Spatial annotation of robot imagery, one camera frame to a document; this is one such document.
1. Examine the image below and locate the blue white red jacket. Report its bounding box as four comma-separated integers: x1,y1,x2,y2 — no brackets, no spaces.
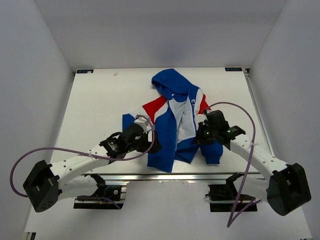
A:
122,68,223,173

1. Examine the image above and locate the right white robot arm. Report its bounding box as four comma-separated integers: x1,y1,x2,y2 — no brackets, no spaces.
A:
195,110,312,216

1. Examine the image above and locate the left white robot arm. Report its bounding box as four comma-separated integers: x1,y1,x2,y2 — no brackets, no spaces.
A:
23,123,162,213

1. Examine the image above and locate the right blue corner label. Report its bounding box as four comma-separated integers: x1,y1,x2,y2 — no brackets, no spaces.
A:
224,67,243,72

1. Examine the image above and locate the blue corner label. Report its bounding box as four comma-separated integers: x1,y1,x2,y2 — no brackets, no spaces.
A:
224,67,243,72
76,69,94,74

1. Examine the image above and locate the left blue corner label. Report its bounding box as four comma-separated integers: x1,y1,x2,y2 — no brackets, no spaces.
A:
76,69,94,74

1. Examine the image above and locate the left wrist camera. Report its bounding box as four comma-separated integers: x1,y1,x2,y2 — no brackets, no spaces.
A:
134,114,154,133

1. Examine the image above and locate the aluminium table front rail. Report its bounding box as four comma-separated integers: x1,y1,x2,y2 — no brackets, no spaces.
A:
84,172,268,182

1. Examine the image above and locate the aluminium table rail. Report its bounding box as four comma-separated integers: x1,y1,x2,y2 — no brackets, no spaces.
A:
243,68,275,157
84,172,268,182

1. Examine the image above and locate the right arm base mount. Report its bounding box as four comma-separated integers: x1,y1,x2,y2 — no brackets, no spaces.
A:
205,184,258,213

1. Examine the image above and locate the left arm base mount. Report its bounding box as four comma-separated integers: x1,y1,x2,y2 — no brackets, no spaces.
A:
73,182,127,210

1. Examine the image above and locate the aluminium table right rail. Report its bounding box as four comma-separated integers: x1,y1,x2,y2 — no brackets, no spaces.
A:
243,68,275,157

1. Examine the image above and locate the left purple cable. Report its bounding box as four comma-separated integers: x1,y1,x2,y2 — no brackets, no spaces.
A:
9,114,157,198

